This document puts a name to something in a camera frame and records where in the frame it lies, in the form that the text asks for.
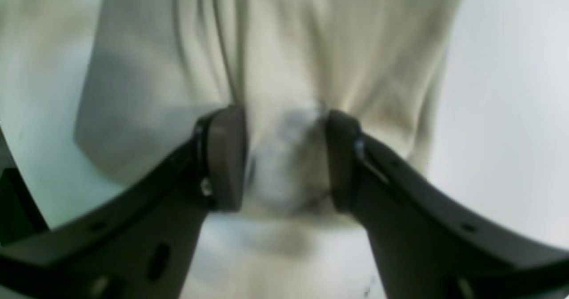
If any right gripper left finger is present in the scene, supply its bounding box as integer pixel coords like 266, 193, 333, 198
1, 105, 247, 299

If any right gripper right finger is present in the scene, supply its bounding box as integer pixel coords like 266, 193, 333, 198
325, 110, 569, 299

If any beige T-shirt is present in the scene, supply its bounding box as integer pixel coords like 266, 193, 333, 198
0, 0, 472, 299

